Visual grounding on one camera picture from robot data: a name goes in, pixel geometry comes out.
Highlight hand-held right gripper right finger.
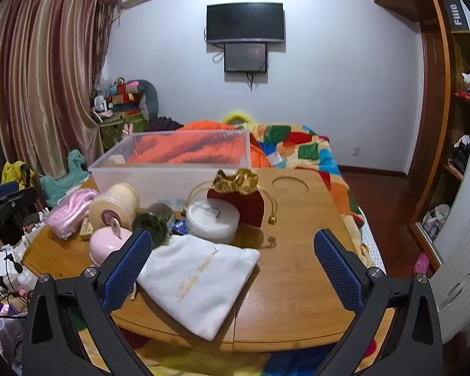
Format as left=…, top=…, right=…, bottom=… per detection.
left=313, top=228, right=443, bottom=376

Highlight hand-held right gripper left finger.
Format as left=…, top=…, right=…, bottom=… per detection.
left=21, top=228, right=153, bottom=376

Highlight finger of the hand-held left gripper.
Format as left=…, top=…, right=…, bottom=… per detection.
left=0, top=181, right=38, bottom=215

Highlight pink mini fan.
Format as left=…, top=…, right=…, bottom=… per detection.
left=89, top=219, right=134, bottom=268

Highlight pink braided skipping rope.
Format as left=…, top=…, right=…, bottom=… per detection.
left=45, top=188, right=99, bottom=240

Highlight dark green jar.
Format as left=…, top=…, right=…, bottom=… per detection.
left=132, top=202, right=175, bottom=249

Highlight beige round lidded tub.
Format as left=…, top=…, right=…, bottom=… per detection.
left=88, top=183, right=140, bottom=232

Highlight clear plastic storage box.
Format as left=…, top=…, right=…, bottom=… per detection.
left=88, top=129, right=253, bottom=211

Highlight wooden desktop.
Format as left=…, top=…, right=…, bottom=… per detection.
left=21, top=166, right=386, bottom=353

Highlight yellow cloth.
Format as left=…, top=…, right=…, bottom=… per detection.
left=1, top=160, right=35, bottom=191

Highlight white power strip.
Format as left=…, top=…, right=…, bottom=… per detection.
left=0, top=244, right=25, bottom=279

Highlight teal dinosaur plush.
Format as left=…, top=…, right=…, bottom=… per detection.
left=39, top=149, right=91, bottom=208

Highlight white velvet pouch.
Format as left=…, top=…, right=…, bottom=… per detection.
left=136, top=235, right=261, bottom=341

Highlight pink shoe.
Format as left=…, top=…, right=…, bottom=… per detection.
left=413, top=253, right=431, bottom=275

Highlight white round jar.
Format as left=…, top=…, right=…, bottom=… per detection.
left=185, top=199, right=240, bottom=244

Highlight brown striped curtain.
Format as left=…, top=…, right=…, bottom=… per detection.
left=0, top=0, right=119, bottom=183

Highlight green patterned box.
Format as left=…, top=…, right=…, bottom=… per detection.
left=99, top=117, right=146, bottom=150

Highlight colourful patchwork blanket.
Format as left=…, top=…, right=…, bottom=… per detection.
left=251, top=123, right=373, bottom=261

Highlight pile of plush toys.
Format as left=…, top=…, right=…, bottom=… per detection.
left=91, top=78, right=144, bottom=120

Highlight orange padded jacket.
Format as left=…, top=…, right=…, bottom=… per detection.
left=127, top=121, right=274, bottom=169

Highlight dark purple cloth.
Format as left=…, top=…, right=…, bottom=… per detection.
left=146, top=116, right=185, bottom=132

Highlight brown wooden door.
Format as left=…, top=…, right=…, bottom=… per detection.
left=407, top=21, right=452, bottom=222

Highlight wooden bookshelf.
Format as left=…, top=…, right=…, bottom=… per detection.
left=409, top=0, right=470, bottom=271

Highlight yellow foam ring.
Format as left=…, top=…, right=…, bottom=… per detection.
left=221, top=112, right=255, bottom=127

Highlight small wall monitor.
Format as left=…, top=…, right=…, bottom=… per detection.
left=224, top=43, right=268, bottom=73

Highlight black wall television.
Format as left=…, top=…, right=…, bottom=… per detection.
left=206, top=3, right=286, bottom=44

